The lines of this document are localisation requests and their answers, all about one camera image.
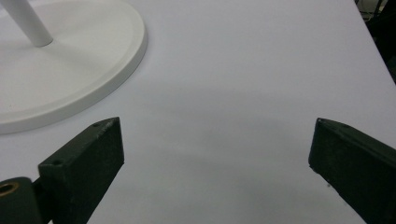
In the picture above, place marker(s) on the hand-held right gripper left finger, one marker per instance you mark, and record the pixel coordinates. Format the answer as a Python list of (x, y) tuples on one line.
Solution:
[(81, 168)]

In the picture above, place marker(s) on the white round stand with pole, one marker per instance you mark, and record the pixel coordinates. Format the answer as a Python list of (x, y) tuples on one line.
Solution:
[(77, 62)]

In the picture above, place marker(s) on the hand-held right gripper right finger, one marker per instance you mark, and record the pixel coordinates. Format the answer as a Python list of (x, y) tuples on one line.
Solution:
[(358, 168)]

